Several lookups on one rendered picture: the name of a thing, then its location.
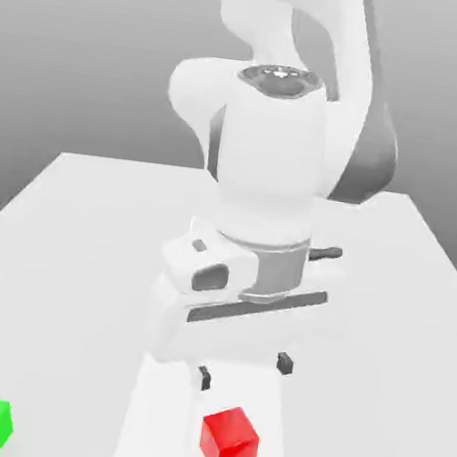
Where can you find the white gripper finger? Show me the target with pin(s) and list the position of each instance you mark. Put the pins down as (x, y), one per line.
(285, 363)
(204, 378)

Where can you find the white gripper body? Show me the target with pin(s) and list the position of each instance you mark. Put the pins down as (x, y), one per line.
(240, 330)

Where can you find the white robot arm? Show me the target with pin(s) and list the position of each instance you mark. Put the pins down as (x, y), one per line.
(271, 145)

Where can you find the small red cube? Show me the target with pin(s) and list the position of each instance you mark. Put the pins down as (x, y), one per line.
(228, 442)

